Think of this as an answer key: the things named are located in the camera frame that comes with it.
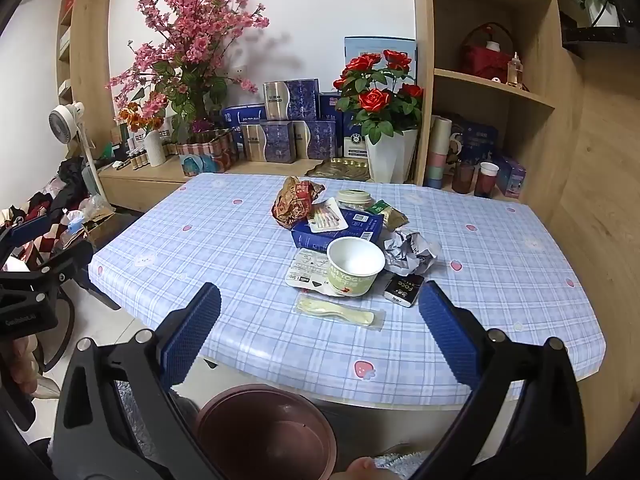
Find brown plastic bin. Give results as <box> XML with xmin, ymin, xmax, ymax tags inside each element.
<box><xmin>195</xmin><ymin>384</ymin><xmax>337</xmax><ymax>480</ymax></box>

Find clear glass bottle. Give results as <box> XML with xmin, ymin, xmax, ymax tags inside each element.
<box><xmin>506</xmin><ymin>52</ymin><xmax>525</xmax><ymax>87</ymax></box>

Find red cup white rim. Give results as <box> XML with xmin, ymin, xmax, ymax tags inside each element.
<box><xmin>475</xmin><ymin>162</ymin><xmax>500</xmax><ymax>198</ymax></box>

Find flat blue carton box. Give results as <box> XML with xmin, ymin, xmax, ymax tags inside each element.
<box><xmin>291</xmin><ymin>208</ymin><xmax>385</xmax><ymax>251</ymax></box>

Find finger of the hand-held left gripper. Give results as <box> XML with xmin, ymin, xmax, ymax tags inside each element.
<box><xmin>30</xmin><ymin>241</ymin><xmax>96</xmax><ymax>286</ymax></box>
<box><xmin>0</xmin><ymin>208</ymin><xmax>68</xmax><ymax>261</ymax></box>

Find cream round lid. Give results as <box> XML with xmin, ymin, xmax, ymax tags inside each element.
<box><xmin>336</xmin><ymin>189</ymin><xmax>373</xmax><ymax>209</ymax></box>

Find blue cartoon box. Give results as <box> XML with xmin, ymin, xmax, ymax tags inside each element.
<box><xmin>450</xmin><ymin>119</ymin><xmax>498</xmax><ymax>166</ymax></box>

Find small card with sticks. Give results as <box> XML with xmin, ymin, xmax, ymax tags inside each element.
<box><xmin>306</xmin><ymin>198</ymin><xmax>349</xmax><ymax>233</ymax></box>

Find gold tray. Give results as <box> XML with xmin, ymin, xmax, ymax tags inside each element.
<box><xmin>305</xmin><ymin>156</ymin><xmax>371</xmax><ymax>182</ymax></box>

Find blue white flat box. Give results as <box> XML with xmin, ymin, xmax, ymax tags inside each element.
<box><xmin>222</xmin><ymin>105</ymin><xmax>266</xmax><ymax>133</ymax></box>

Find light blue small box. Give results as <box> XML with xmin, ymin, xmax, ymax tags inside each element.
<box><xmin>497</xmin><ymin>154</ymin><xmax>527</xmax><ymax>198</ymax></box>

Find navy box red logo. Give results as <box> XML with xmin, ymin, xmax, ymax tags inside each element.
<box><xmin>320</xmin><ymin>92</ymin><xmax>347</xmax><ymax>126</ymax></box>

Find small black box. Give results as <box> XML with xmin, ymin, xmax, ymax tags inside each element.
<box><xmin>384</xmin><ymin>273</ymin><xmax>425</xmax><ymax>308</ymax></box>

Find white vase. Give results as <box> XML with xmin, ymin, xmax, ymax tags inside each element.
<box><xmin>145</xmin><ymin>130</ymin><xmax>167</xmax><ymax>167</ymax></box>

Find plaid flower planter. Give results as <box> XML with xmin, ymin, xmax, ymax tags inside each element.
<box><xmin>175</xmin><ymin>129</ymin><xmax>240</xmax><ymax>177</ymax></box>

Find row of small bottles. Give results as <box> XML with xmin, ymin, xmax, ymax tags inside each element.
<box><xmin>117</xmin><ymin>146</ymin><xmax>151</xmax><ymax>170</ymax></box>

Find orange artificial flowers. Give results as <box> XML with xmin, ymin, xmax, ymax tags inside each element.
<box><xmin>122</xmin><ymin>102</ymin><xmax>166</xmax><ymax>133</ymax></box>

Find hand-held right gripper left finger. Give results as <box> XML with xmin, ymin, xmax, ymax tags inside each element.
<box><xmin>50</xmin><ymin>282</ymin><xmax>223</xmax><ymax>480</ymax></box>

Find blue plaid tablecloth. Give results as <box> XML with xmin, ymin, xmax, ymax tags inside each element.
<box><xmin>89</xmin><ymin>172</ymin><xmax>608</xmax><ymax>406</ymax></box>

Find stack of pastel cups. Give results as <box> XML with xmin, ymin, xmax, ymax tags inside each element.
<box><xmin>424</xmin><ymin>115</ymin><xmax>453</xmax><ymax>190</ymax></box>

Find person's left hand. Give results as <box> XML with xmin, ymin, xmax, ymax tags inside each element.
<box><xmin>7</xmin><ymin>336</ymin><xmax>40</xmax><ymax>396</ymax></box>

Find pink artificial blossom branches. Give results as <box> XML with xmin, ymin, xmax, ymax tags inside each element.
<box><xmin>107</xmin><ymin>0</ymin><xmax>271</xmax><ymax>146</ymax></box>

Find white printed paper lid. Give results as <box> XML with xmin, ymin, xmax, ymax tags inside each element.
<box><xmin>285</xmin><ymin>247</ymin><xmax>333</xmax><ymax>291</ymax></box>

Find green gold sachet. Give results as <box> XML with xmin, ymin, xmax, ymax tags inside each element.
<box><xmin>364</xmin><ymin>199</ymin><xmax>408</xmax><ymax>228</ymax></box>

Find white standing fan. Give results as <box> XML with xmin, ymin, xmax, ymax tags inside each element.
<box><xmin>48</xmin><ymin>101</ymin><xmax>108</xmax><ymax>196</ymax></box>

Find dark red plastic cup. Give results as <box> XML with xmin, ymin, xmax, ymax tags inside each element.
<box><xmin>452</xmin><ymin>160</ymin><xmax>476</xmax><ymax>195</ymax></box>

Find blue box round emblem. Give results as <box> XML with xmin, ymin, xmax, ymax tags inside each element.
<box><xmin>342</xmin><ymin>110</ymin><xmax>371</xmax><ymax>158</ymax></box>

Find brown snack wrapper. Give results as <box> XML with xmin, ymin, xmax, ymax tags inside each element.
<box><xmin>271</xmin><ymin>176</ymin><xmax>326</xmax><ymax>229</ymax></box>

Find wooden shelf unit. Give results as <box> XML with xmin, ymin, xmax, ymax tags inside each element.
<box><xmin>56</xmin><ymin>0</ymin><xmax>571</xmax><ymax>213</ymax></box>

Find white flower pot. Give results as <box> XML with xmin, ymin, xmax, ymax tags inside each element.
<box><xmin>364</xmin><ymin>129</ymin><xmax>420</xmax><ymax>184</ymax></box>

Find crumpled silver paper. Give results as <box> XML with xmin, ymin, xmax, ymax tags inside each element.
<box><xmin>384</xmin><ymin>227</ymin><xmax>441</xmax><ymax>277</ymax></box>

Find white yogurt cup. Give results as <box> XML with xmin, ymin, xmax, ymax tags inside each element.
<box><xmin>326</xmin><ymin>236</ymin><xmax>387</xmax><ymax>298</ymax></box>

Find pile of clothes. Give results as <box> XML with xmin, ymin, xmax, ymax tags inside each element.
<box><xmin>0</xmin><ymin>157</ymin><xmax>101</xmax><ymax>261</ymax></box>

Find red gift basket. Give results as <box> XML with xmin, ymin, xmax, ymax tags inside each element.
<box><xmin>460</xmin><ymin>22</ymin><xmax>516</xmax><ymax>78</ymax></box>

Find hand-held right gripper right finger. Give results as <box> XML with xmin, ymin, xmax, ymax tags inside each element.
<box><xmin>415</xmin><ymin>280</ymin><xmax>588</xmax><ymax>480</ymax></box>

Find red artificial rose plant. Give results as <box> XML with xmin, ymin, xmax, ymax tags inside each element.
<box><xmin>332</xmin><ymin>49</ymin><xmax>425</xmax><ymax>146</ymax></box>

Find cream plastic spork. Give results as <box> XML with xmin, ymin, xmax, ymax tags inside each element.
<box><xmin>295</xmin><ymin>294</ymin><xmax>386</xmax><ymax>332</ymax></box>

